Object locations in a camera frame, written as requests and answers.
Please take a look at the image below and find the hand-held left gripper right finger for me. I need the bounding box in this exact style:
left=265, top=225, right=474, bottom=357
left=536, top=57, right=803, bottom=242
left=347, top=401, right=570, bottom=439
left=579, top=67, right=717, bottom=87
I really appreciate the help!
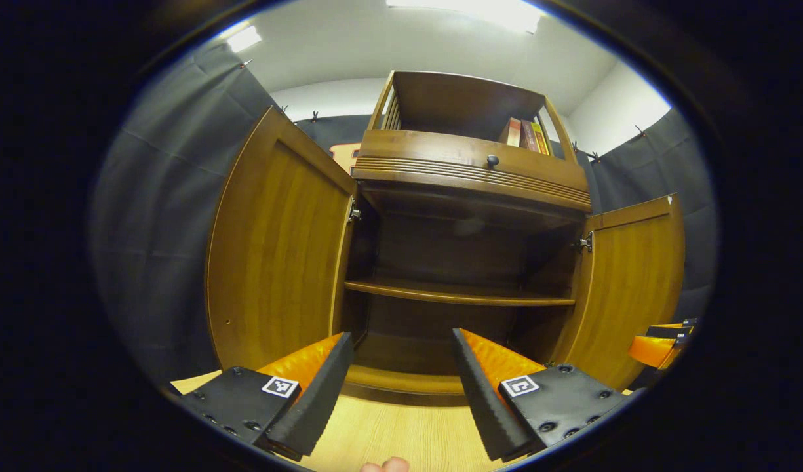
left=451, top=328, right=629, bottom=462

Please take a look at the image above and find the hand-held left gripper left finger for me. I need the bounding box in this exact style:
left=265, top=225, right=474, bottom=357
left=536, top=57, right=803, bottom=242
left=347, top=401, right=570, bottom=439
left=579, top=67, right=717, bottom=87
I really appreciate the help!
left=177, top=332, right=355, bottom=462

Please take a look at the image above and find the wooden cabinet door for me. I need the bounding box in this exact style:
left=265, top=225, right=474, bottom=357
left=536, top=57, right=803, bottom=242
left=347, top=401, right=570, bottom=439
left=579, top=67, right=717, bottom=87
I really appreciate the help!
left=205, top=106, right=359, bottom=374
left=549, top=193, right=687, bottom=392

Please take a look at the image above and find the wooden inner shelf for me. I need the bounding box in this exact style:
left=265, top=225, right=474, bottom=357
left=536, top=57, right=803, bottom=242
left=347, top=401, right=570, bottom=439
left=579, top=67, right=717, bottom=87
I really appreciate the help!
left=345, top=279, right=576, bottom=307

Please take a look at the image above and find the black backdrop cloth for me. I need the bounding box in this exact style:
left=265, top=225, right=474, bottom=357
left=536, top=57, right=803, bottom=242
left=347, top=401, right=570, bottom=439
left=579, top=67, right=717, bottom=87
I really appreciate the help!
left=90, top=39, right=716, bottom=387

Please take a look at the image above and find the wooden drawer with black knob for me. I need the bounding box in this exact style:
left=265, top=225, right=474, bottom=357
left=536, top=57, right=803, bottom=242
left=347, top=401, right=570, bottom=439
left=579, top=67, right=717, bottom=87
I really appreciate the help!
left=351, top=129, right=592, bottom=214

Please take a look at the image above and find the ceiling light panel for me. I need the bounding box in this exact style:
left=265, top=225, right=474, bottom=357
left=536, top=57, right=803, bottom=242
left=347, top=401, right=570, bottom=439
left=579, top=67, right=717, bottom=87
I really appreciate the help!
left=227, top=26, right=263, bottom=53

